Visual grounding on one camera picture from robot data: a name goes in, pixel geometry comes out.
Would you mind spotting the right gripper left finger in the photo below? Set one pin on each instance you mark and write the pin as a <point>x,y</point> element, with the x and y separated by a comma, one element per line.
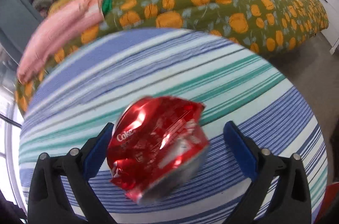
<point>48,201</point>

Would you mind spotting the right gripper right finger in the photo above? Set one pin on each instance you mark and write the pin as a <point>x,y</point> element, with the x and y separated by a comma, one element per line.
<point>278,192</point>

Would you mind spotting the crushed red cola can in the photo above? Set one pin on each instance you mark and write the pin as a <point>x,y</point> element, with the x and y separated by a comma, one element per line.
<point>157,145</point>

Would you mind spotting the folded pink blanket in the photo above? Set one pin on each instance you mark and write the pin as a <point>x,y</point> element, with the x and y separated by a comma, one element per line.
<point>56,31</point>

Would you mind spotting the grey blue curtain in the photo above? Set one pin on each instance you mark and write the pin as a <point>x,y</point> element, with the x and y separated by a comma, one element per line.
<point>19,19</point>

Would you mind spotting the dark green wrapper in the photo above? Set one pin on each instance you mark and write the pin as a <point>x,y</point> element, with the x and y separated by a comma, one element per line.
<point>106,6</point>

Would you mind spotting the orange floral bed quilt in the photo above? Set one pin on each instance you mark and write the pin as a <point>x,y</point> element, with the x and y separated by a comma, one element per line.
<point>266,27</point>

